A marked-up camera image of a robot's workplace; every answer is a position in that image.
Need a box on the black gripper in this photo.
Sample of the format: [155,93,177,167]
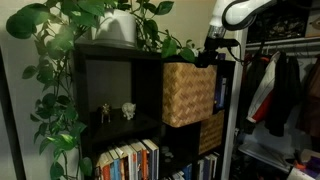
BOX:
[195,37,223,69]

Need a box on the woven bamboo basket with notch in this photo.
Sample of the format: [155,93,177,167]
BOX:
[162,62,218,129]

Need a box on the dark cube shelf unit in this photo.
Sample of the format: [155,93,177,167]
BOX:
[73,43,236,180]

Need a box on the woven bamboo storage basket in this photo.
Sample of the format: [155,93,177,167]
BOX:
[198,111,226,156]

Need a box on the white closet shelf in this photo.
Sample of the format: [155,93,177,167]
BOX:
[245,34,320,51]

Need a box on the dark hanging jacket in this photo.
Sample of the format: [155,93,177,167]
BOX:
[238,54,268,133]

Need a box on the white and red jacket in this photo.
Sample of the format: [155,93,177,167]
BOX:
[246,51,281,124]

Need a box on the dark patterned box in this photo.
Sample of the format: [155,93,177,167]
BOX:
[247,5,312,44]

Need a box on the black hanging garment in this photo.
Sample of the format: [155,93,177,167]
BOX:
[264,53,303,138]

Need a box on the white elephant figurine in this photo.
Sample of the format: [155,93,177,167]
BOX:
[120,101,137,121]

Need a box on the white plant pot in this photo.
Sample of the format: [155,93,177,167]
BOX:
[91,8,138,49]

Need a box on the metal clothes rod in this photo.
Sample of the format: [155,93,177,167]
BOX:
[286,49,320,58]

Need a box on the white flat board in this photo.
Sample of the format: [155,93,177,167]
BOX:
[238,143,292,174]

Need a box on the dark blue book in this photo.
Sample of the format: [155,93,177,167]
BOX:
[147,139,160,180]

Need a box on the brown hanging garment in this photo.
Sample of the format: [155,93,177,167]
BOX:
[295,56,320,138]

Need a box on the beige box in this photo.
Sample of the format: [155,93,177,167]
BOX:
[304,8,320,38]

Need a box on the orange book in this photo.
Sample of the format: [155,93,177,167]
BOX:
[141,148,150,180]
[101,153,112,180]

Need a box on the grey-blue book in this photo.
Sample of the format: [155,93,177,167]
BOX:
[133,141,143,180]

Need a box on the purple item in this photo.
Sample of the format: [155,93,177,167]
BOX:
[304,156,320,178]

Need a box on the green pothos plant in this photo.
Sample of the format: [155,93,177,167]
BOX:
[5,0,201,180]

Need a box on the black slanted bar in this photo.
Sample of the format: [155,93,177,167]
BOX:
[0,48,27,180]

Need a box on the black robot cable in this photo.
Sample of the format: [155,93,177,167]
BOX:
[226,38,249,66]

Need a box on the wrist-mounted stereo camera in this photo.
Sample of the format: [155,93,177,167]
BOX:
[217,38,242,48]

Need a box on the white door frame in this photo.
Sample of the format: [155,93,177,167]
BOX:
[221,29,250,180]

